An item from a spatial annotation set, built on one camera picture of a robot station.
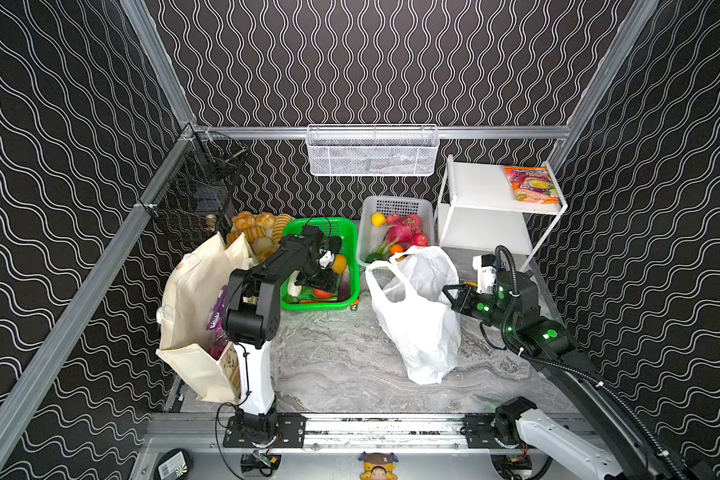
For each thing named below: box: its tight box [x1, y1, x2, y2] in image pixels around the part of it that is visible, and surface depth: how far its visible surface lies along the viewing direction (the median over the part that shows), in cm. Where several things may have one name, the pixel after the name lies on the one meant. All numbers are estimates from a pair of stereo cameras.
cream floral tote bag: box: [156, 232, 252, 404], surface depth 73 cm
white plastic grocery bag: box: [365, 246, 461, 385], surface depth 70 cm
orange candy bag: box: [504, 166, 560, 204], surface depth 81 cm
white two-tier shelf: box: [436, 154, 568, 272], surface depth 85 cm
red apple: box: [412, 234, 429, 247], surface depth 105 cm
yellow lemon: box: [371, 212, 386, 227], surface depth 119 cm
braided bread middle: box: [227, 211, 292, 263], surface depth 119 cm
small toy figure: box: [358, 451, 399, 480], surface depth 70 cm
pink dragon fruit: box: [386, 214, 423, 244], surface depth 106 cm
